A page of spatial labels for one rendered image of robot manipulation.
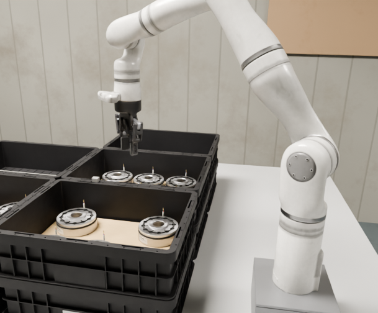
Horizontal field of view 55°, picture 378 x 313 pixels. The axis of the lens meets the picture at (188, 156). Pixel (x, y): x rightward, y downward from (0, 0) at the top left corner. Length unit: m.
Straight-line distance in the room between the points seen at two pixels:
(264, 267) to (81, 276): 0.41
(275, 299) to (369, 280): 0.39
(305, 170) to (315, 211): 0.09
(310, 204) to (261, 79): 0.26
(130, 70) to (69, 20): 1.94
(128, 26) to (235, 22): 0.31
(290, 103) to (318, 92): 1.95
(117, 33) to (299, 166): 0.56
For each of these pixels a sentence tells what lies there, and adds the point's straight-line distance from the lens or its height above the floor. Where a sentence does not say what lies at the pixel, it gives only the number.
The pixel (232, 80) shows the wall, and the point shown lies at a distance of 2.65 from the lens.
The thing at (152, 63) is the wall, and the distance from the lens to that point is 2.72.
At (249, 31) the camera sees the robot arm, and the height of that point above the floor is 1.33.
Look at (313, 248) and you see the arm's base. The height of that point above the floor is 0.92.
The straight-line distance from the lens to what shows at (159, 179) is 1.22.
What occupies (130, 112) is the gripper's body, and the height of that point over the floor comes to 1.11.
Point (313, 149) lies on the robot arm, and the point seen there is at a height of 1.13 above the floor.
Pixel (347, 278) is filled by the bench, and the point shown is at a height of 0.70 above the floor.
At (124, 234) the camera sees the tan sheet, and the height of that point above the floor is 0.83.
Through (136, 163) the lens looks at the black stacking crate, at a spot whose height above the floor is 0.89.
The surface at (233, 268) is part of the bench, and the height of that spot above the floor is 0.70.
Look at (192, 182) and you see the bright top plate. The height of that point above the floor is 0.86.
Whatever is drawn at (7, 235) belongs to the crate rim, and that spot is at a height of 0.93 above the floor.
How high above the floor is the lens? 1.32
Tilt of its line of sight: 19 degrees down
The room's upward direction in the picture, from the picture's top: 1 degrees clockwise
